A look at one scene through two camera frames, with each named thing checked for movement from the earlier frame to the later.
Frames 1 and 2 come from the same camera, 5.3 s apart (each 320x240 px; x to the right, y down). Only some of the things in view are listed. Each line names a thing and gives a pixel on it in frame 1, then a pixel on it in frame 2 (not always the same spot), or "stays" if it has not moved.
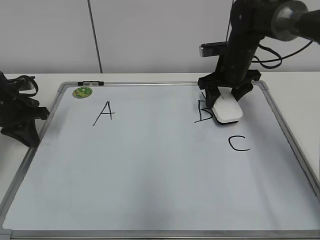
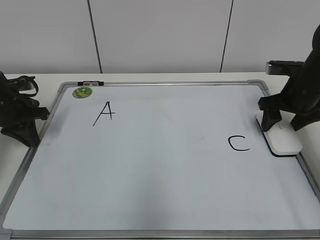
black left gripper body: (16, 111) stays
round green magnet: (82, 92) stays
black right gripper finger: (239, 92) to (301, 120)
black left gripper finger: (26, 133) stays
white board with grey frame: (146, 160) stays
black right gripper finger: (212, 94) to (270, 117)
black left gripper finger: (25, 82) stays
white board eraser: (226, 109) to (283, 138)
